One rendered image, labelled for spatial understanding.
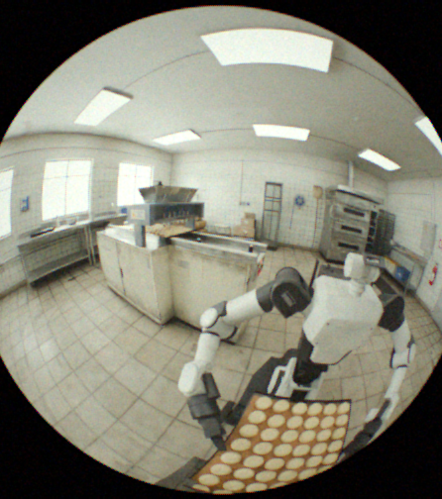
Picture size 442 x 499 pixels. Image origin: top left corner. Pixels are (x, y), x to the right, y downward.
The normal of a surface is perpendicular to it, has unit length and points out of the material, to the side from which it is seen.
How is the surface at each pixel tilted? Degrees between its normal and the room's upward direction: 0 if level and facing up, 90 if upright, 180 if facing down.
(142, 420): 0
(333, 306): 46
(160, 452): 0
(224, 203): 90
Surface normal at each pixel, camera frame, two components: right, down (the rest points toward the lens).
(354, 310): -0.28, -0.49
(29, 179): 0.94, 0.15
